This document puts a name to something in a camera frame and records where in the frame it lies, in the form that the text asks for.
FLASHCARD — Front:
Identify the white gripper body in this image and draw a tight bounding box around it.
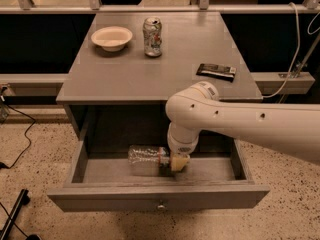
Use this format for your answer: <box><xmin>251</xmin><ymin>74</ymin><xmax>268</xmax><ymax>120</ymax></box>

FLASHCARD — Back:
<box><xmin>167</xmin><ymin>123</ymin><xmax>200</xmax><ymax>154</ymax></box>

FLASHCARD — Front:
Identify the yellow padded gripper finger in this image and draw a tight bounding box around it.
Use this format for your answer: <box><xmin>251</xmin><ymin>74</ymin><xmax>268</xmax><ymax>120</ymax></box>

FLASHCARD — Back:
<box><xmin>170</xmin><ymin>154</ymin><xmax>190</xmax><ymax>172</ymax></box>

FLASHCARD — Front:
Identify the clear plastic water bottle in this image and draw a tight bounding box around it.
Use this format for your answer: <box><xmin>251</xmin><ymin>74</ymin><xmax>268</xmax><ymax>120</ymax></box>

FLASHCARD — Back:
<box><xmin>128</xmin><ymin>145</ymin><xmax>170</xmax><ymax>167</ymax></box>

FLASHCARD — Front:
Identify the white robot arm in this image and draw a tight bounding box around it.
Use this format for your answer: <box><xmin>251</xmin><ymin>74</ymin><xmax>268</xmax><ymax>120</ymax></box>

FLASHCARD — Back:
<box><xmin>166</xmin><ymin>81</ymin><xmax>320</xmax><ymax>164</ymax></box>

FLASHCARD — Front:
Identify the open grey top drawer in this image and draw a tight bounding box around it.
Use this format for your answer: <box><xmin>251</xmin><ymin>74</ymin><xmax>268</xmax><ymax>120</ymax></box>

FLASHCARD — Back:
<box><xmin>47</xmin><ymin>136</ymin><xmax>270</xmax><ymax>212</ymax></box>

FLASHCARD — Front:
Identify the grey wooden cabinet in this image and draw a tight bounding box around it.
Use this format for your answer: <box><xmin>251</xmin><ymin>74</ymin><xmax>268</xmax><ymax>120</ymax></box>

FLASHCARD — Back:
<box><xmin>55</xmin><ymin>11</ymin><xmax>264</xmax><ymax>153</ymax></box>

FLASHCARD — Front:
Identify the silver soda can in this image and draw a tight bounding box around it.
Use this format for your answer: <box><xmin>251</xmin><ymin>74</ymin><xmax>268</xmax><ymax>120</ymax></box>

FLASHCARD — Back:
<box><xmin>143</xmin><ymin>17</ymin><xmax>162</xmax><ymax>57</ymax></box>

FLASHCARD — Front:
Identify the black stand leg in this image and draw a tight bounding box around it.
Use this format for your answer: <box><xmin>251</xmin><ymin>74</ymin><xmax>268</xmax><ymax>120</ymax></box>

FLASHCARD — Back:
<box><xmin>0</xmin><ymin>189</ymin><xmax>30</xmax><ymax>240</ymax></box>

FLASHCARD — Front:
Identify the metal railing with posts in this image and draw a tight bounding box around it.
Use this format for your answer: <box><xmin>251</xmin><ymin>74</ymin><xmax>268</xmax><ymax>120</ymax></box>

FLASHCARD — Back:
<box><xmin>0</xmin><ymin>0</ymin><xmax>320</xmax><ymax>14</ymax></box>

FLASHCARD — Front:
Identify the white cable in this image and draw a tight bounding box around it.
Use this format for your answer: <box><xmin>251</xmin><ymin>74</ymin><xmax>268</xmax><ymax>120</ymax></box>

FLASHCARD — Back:
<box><xmin>262</xmin><ymin>2</ymin><xmax>302</xmax><ymax>100</ymax></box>

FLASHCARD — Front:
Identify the black floor cable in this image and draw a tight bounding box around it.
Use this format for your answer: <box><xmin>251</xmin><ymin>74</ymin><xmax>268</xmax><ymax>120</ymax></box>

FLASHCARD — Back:
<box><xmin>0</xmin><ymin>93</ymin><xmax>37</xmax><ymax>170</ymax></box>

